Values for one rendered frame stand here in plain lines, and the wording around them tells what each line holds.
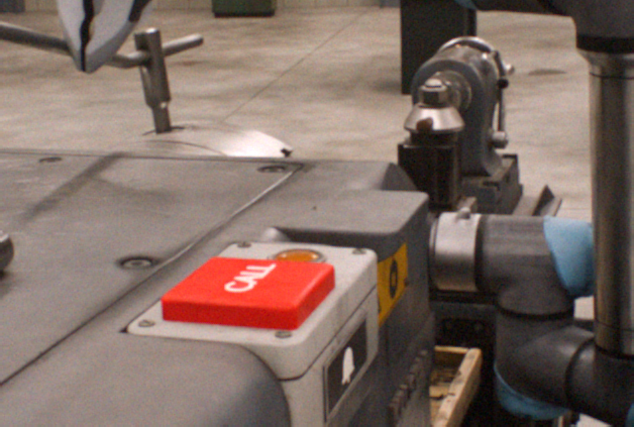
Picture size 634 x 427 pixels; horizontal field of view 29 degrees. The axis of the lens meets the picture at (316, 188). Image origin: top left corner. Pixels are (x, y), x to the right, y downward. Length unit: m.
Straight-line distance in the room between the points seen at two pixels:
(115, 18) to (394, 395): 0.32
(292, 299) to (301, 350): 0.02
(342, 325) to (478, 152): 1.61
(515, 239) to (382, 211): 0.50
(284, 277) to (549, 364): 0.67
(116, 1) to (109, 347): 0.42
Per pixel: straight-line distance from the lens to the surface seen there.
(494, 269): 1.18
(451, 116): 1.60
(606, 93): 1.04
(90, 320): 0.54
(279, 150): 1.03
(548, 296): 1.18
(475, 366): 1.42
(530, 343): 1.20
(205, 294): 0.52
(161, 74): 1.03
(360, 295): 0.58
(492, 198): 2.08
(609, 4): 1.02
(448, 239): 1.19
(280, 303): 0.50
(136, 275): 0.59
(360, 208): 0.69
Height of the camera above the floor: 1.43
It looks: 14 degrees down
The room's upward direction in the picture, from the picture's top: 2 degrees counter-clockwise
